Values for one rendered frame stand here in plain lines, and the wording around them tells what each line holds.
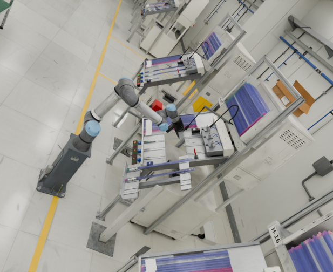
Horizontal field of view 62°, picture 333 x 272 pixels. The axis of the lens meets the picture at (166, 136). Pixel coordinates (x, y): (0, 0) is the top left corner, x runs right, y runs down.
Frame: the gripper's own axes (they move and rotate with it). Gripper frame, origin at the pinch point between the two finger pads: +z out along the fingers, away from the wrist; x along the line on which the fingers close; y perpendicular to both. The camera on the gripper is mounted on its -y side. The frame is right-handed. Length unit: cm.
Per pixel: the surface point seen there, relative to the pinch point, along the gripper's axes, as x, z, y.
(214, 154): -27.9, 3.5, 26.4
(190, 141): -5.5, 2.9, 8.9
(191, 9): 438, 17, 65
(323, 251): -132, -18, 61
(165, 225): -32, 77, -38
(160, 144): -4.7, -2.4, -17.4
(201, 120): 24.5, 5.7, 22.8
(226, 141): -19.5, 0.7, 38.5
